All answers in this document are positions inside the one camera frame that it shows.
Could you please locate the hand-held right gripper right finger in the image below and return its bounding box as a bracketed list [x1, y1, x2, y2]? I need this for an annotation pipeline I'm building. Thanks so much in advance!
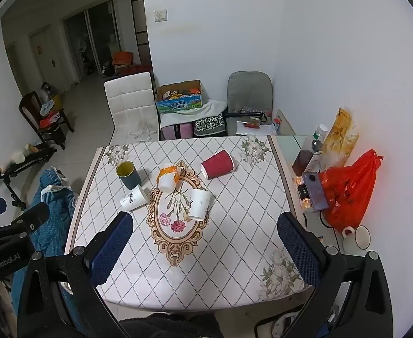
[277, 212, 393, 338]

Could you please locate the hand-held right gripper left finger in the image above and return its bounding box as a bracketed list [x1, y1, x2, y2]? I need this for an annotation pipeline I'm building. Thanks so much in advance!
[16, 211, 134, 338]

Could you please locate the white cup with plant print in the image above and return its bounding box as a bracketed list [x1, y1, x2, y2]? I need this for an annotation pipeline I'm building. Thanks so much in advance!
[119, 184, 148, 212]

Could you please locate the dark green cup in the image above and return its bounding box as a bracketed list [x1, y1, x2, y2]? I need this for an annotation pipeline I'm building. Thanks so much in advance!
[117, 161, 142, 191]

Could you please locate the orange and white cup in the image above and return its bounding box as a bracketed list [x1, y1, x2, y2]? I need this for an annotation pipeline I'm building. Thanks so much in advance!
[157, 164, 182, 194]

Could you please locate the plain white cup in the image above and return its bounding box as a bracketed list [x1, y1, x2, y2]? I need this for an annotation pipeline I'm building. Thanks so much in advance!
[187, 189, 212, 221]

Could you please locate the red paper cup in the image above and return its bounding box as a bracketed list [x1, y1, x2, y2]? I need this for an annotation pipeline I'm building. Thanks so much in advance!
[201, 150, 236, 180]

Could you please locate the blue quilted jacket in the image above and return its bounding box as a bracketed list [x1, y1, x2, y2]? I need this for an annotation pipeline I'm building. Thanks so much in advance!
[11, 168, 78, 307]

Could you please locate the black exercise machine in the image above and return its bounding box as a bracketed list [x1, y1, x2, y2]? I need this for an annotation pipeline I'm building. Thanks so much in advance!
[0, 146, 57, 210]

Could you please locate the white enamel mug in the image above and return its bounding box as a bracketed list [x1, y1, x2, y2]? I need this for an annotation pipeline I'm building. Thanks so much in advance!
[342, 225, 371, 254]

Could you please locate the grey purple box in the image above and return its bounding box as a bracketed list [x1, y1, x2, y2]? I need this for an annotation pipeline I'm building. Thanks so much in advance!
[302, 171, 329, 212]

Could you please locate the diamond patterned floral tablecloth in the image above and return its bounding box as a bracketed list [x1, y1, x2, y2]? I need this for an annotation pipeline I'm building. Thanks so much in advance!
[64, 135, 314, 312]

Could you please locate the red plastic bag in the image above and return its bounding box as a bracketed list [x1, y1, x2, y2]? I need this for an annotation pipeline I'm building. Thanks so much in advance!
[319, 148, 383, 233]

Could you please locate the brown jar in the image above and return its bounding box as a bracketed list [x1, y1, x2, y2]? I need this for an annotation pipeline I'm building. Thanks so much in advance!
[293, 141, 322, 177]

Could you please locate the clothes pile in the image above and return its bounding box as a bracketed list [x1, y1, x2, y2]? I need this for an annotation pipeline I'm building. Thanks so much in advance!
[39, 99, 62, 128]

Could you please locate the dark wooden chair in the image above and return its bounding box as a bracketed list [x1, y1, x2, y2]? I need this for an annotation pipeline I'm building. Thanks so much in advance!
[19, 91, 75, 149]

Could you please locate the yellow patterned bag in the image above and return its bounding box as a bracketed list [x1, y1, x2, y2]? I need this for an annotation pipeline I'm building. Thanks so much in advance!
[321, 107, 360, 170]

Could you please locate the pink suitcase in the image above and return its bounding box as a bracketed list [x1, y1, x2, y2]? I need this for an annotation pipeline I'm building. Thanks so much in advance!
[160, 123, 194, 141]

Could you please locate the white padded chair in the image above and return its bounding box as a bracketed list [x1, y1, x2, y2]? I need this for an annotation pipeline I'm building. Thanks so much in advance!
[104, 72, 159, 145]

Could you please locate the black and white patterned bag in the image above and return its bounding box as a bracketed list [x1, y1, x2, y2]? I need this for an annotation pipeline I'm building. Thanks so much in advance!
[193, 113, 226, 137]

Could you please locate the wooden door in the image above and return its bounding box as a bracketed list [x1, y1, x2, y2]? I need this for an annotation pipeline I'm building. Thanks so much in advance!
[28, 27, 67, 89]

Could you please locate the cardboard box with blue print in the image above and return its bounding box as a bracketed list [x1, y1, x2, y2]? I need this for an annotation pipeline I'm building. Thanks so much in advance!
[155, 79, 204, 114]

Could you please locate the grey cushioned chair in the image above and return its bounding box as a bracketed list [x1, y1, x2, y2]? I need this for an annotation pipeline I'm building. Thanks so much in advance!
[226, 71, 274, 136]

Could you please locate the white cloth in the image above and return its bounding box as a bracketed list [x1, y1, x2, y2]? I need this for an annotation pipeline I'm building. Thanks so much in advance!
[159, 99, 228, 129]

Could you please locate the red box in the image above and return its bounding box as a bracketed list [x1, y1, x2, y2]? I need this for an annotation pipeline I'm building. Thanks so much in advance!
[112, 52, 134, 66]

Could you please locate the sliding glass door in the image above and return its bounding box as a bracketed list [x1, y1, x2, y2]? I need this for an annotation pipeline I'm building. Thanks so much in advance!
[63, 0, 120, 86]

